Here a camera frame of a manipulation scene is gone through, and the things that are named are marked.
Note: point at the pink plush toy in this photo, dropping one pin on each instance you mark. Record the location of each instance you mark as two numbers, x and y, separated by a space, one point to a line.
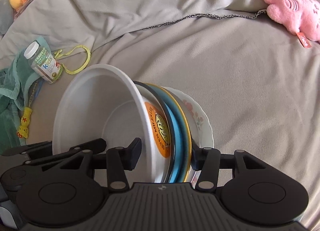
300 18

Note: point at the green towel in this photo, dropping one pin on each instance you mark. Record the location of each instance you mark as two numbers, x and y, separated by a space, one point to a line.
17 83

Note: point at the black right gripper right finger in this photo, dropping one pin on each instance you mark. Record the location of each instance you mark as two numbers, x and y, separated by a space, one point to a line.
209 161

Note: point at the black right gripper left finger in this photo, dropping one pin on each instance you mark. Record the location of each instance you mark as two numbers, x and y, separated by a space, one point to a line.
118 160

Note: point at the white bowl yellow rim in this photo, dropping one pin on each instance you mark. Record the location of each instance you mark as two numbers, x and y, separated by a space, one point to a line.
186 133

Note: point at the white floral ceramic plate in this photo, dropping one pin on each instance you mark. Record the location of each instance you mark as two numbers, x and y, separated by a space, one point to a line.
199 125

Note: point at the grey plush toy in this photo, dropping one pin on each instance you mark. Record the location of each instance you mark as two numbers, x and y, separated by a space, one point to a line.
6 16

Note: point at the white paper bowl orange logo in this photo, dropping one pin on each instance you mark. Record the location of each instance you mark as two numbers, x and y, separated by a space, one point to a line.
103 102

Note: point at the stainless steel bowl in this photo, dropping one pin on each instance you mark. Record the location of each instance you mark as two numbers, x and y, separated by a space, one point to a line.
193 176

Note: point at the kids vitamin bottle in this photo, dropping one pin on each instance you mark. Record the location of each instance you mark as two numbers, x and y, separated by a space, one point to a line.
43 62

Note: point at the blue enamel bowl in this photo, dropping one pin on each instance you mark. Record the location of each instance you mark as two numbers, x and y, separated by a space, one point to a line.
163 153

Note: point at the yellow cat charm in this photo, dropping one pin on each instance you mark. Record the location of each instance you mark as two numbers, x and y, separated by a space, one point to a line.
23 130

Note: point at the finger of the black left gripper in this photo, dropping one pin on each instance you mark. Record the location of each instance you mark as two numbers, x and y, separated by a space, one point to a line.
96 146
34 151

